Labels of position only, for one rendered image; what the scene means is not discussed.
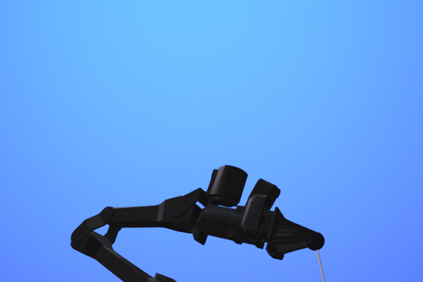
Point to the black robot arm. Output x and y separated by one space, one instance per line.
178 213

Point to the glass french press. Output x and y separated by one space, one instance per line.
316 245

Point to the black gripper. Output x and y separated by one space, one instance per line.
258 225

